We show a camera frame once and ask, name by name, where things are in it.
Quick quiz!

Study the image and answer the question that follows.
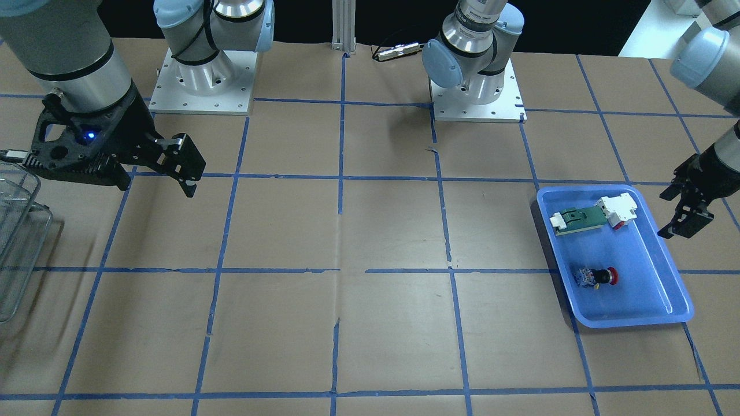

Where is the wire mesh shelf rack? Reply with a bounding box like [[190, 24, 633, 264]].
[[1, 162, 53, 324]]

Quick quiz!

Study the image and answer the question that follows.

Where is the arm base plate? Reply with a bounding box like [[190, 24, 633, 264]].
[[149, 50, 261, 116], [429, 61, 528, 123]]

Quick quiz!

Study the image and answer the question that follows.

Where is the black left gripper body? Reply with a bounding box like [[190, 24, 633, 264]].
[[674, 142, 738, 203]]

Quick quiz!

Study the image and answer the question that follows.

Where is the white circuit breaker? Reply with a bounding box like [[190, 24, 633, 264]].
[[595, 192, 638, 230]]

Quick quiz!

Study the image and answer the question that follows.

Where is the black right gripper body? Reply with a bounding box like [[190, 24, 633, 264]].
[[22, 83, 168, 191]]

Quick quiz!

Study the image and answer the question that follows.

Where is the green relay socket module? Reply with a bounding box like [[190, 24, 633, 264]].
[[549, 206, 608, 235]]

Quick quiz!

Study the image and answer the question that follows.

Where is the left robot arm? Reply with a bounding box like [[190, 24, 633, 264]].
[[422, 1, 738, 239]]

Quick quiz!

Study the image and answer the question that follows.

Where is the blue plastic tray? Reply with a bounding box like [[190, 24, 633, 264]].
[[536, 184, 694, 328]]

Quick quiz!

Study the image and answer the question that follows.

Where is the red emergency stop button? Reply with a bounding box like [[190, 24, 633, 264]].
[[573, 267, 619, 289]]

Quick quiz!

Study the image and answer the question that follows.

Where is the aluminium frame post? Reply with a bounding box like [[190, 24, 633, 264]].
[[331, 0, 356, 55]]

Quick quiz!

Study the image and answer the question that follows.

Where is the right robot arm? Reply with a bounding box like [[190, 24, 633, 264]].
[[1, 1, 275, 198]]

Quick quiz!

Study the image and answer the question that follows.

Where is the silver cable connector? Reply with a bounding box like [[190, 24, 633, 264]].
[[372, 42, 426, 62]]

